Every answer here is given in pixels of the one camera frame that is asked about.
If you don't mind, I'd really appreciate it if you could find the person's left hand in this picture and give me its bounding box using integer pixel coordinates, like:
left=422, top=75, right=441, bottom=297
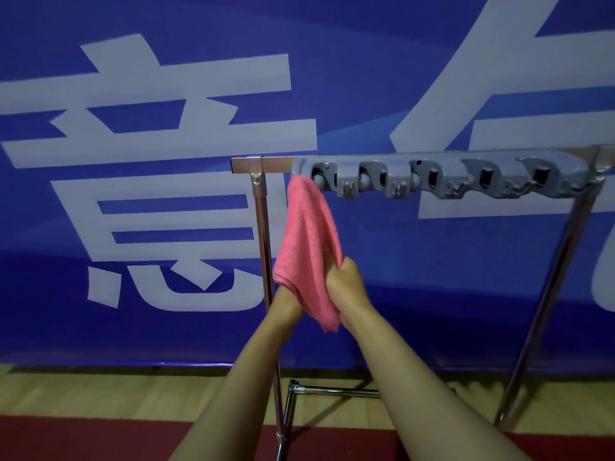
left=265, top=284, right=304, bottom=333

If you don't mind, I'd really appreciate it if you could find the person's right hand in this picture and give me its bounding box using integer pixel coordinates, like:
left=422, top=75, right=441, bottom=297
left=322, top=254, right=375, bottom=333

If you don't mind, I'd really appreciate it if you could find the pink towel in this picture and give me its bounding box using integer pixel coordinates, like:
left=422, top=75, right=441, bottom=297
left=272, top=175, right=344, bottom=334

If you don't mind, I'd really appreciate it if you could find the metal drying rack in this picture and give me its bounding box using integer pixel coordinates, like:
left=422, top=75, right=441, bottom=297
left=230, top=144, right=615, bottom=461

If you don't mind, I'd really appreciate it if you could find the person's right forearm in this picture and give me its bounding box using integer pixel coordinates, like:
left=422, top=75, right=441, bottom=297
left=341, top=304, right=532, bottom=461

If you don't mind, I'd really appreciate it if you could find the person's left forearm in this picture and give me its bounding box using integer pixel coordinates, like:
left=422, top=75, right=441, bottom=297
left=168, top=311, right=304, bottom=461

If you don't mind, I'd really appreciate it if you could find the blue banner with white print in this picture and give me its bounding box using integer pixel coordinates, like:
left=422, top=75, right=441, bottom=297
left=0, top=0, right=615, bottom=376

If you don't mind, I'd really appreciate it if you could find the grey plastic clip rail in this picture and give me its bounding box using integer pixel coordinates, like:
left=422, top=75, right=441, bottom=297
left=291, top=149, right=595, bottom=200

